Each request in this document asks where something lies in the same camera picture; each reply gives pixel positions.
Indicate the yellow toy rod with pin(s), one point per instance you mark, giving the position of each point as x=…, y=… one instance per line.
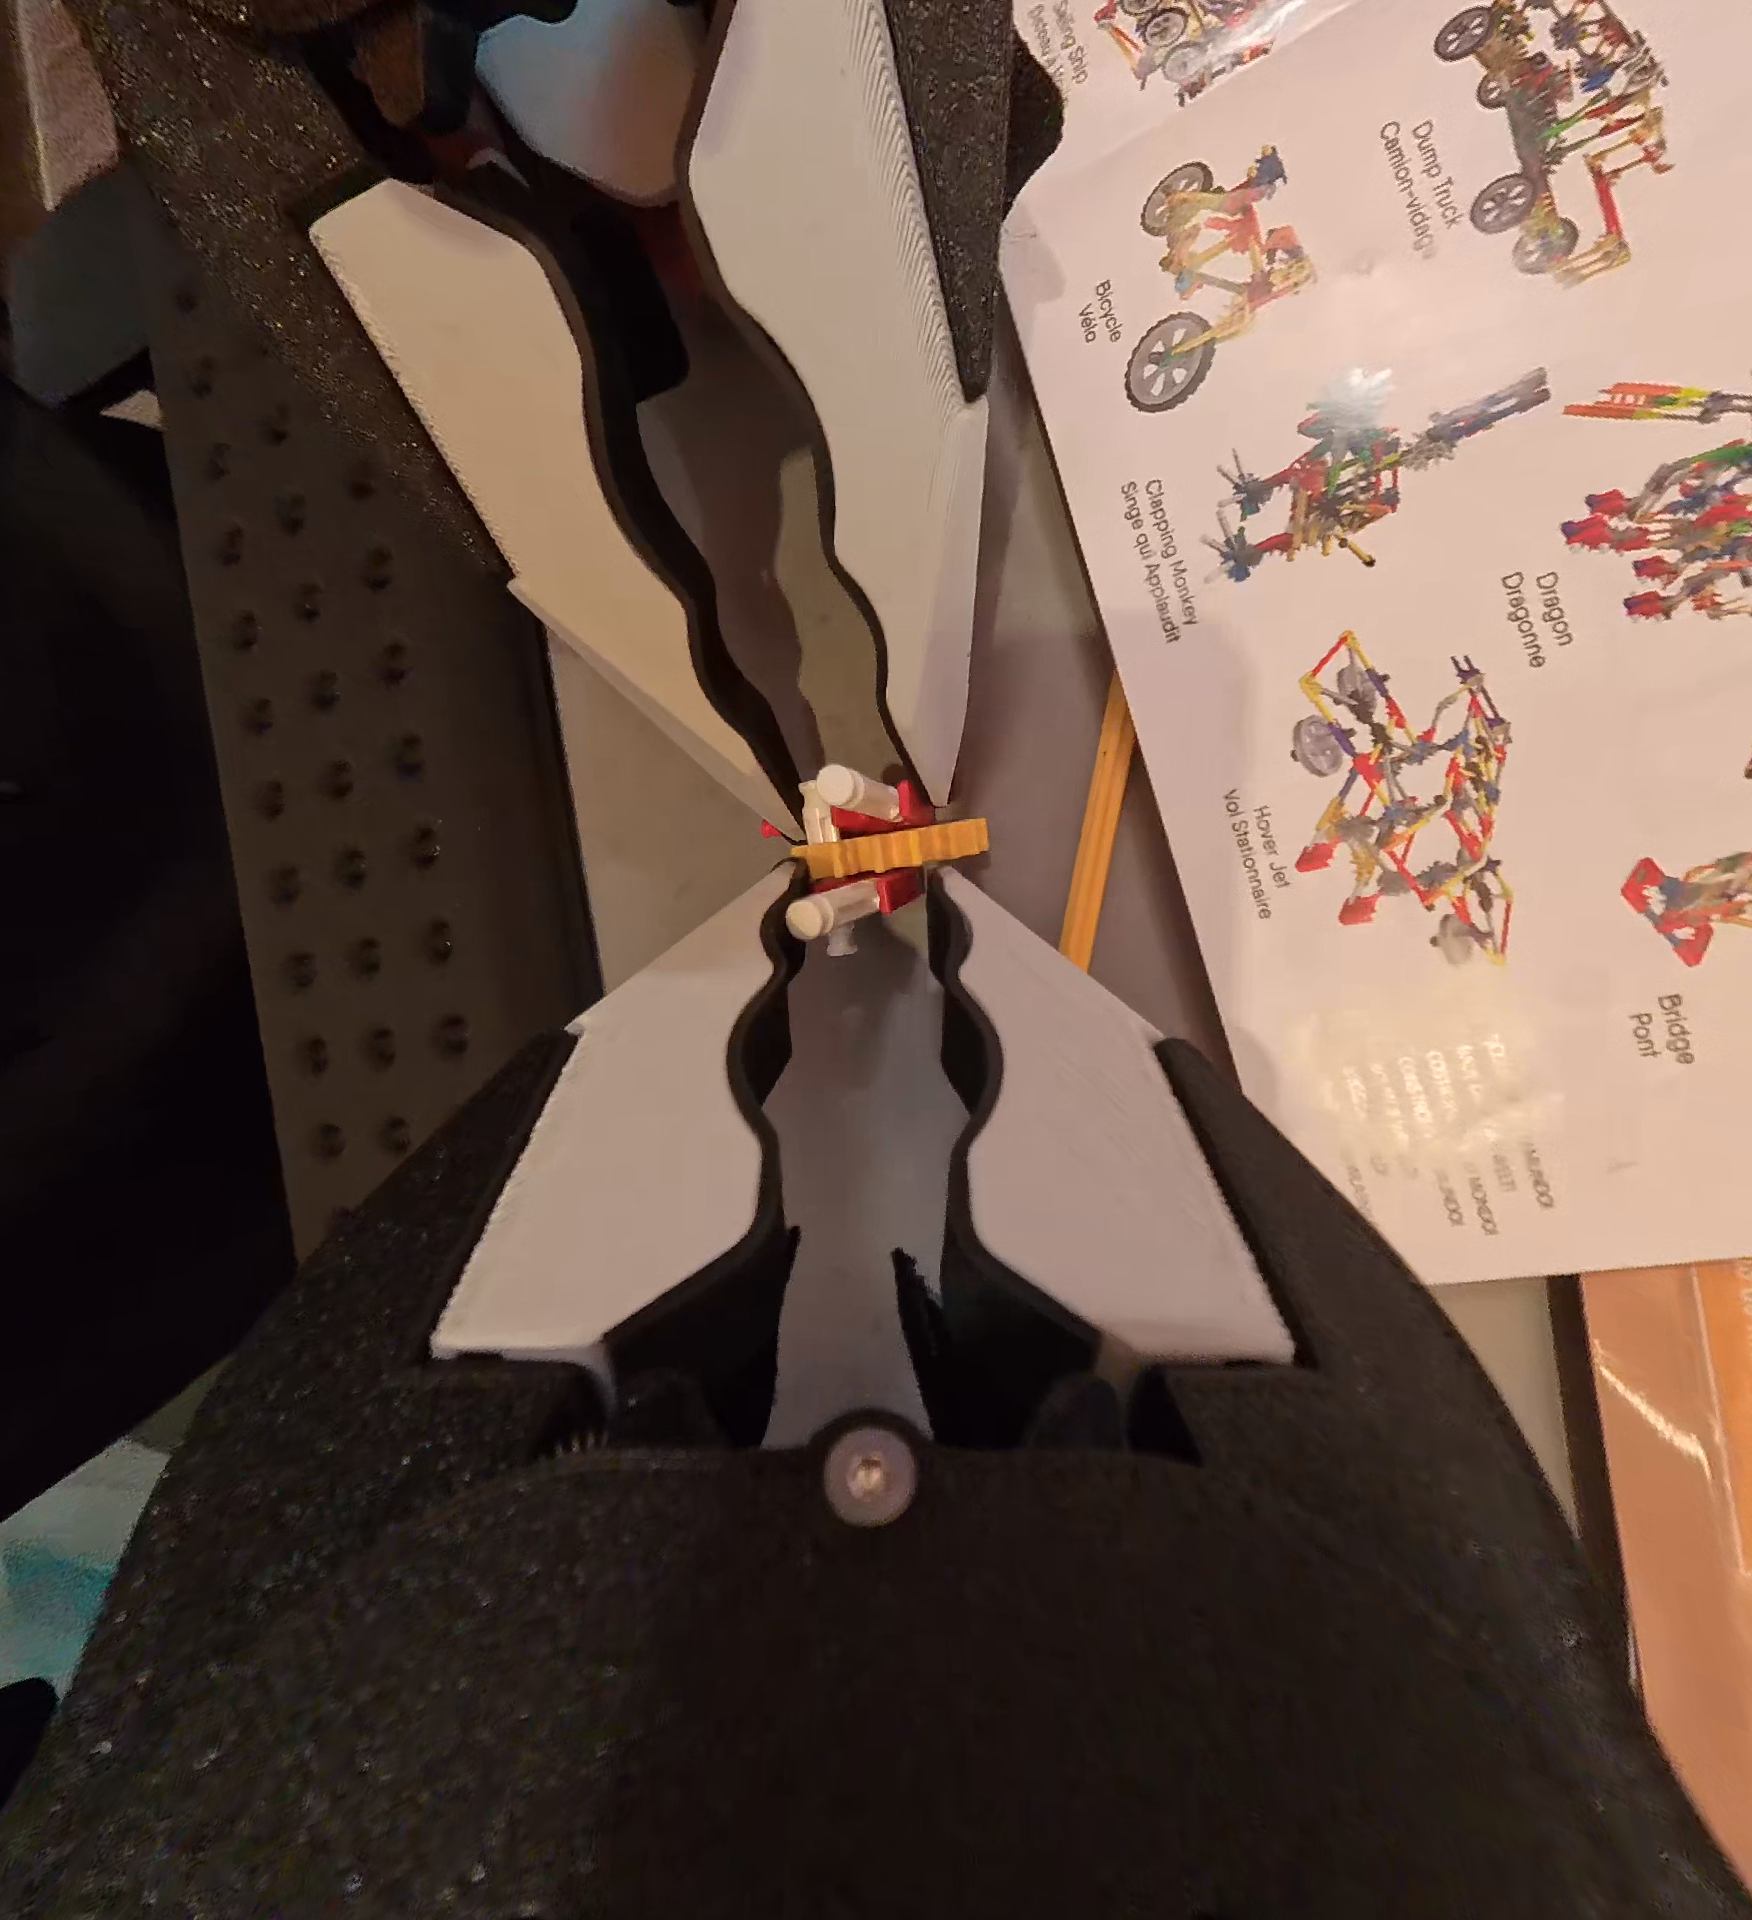
x=1093, y=841

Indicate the orange printed toy box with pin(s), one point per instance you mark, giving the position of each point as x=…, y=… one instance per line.
x=1718, y=1574

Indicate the white printed instruction booklet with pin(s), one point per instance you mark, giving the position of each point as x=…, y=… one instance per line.
x=1417, y=826

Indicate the red yellow connector assembly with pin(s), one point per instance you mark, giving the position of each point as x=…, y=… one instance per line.
x=892, y=847

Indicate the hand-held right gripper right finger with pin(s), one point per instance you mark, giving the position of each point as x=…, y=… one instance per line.
x=1118, y=1184

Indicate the black dotted mat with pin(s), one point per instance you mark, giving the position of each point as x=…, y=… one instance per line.
x=366, y=826

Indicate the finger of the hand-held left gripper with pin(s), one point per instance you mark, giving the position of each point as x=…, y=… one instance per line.
x=487, y=376
x=845, y=300

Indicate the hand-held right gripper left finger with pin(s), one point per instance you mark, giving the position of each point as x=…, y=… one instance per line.
x=608, y=1184

